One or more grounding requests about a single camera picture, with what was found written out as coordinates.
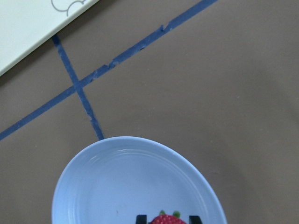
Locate blue plate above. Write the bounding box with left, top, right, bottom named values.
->
left=52, top=136, right=227, bottom=224

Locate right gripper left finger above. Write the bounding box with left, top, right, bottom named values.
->
left=136, top=215, right=147, bottom=224

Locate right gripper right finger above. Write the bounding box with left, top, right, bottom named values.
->
left=189, top=216, right=201, bottom=224

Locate cream bear tray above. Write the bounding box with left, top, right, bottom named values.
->
left=0, top=0, right=96, bottom=75

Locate red strawberry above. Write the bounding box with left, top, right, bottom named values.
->
left=149, top=210, right=186, bottom=224

